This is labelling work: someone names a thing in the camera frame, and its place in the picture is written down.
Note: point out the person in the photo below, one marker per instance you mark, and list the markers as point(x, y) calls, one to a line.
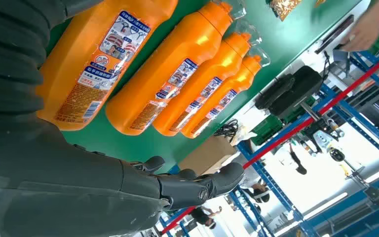
point(366, 29)
point(199, 216)
point(259, 194)
point(295, 160)

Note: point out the clear plastic bag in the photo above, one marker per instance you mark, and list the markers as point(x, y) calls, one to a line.
point(243, 135)

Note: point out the green plastic crate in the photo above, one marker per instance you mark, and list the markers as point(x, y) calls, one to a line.
point(268, 129)

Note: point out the red metal bar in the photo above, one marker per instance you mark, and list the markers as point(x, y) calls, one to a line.
point(340, 93)

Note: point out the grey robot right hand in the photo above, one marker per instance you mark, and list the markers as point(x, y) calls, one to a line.
point(62, 189)

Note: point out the blue metal rack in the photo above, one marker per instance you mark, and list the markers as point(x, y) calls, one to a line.
point(372, 135)

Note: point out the blue table leg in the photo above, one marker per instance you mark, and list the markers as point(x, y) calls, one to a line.
point(287, 205)

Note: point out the black carrying case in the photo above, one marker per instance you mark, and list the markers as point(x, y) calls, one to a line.
point(300, 88)

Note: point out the cardboard box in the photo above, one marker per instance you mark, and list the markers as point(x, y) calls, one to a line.
point(206, 155)

